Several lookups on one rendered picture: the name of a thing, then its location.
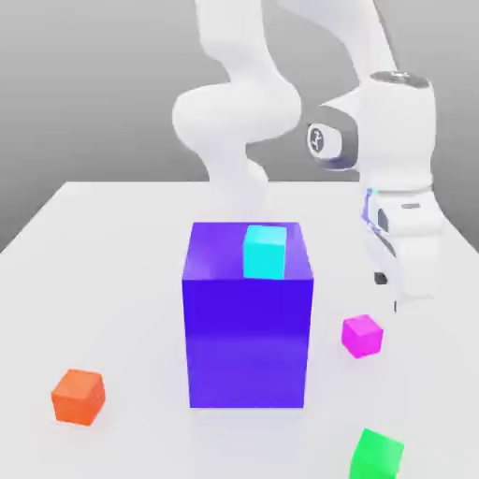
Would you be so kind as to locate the small magenta cube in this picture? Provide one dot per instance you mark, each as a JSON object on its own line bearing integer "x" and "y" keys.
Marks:
{"x": 361, "y": 336}

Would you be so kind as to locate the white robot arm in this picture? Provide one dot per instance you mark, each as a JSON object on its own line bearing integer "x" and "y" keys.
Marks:
{"x": 239, "y": 112}

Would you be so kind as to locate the small green cube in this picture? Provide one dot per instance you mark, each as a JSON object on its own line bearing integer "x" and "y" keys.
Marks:
{"x": 376, "y": 456}

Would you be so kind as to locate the small orange cube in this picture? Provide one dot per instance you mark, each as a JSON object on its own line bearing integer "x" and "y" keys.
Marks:
{"x": 78, "y": 398}

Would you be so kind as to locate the small cyan cube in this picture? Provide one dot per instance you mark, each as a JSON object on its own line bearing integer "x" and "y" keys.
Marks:
{"x": 264, "y": 254}

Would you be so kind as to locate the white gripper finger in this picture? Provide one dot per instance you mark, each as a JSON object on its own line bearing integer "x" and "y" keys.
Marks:
{"x": 380, "y": 278}
{"x": 396, "y": 306}

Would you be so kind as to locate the large purple box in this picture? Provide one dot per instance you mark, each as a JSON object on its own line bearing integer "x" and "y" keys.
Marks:
{"x": 247, "y": 344}

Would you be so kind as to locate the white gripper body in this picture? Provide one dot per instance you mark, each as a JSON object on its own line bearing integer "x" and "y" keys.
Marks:
{"x": 409, "y": 265}

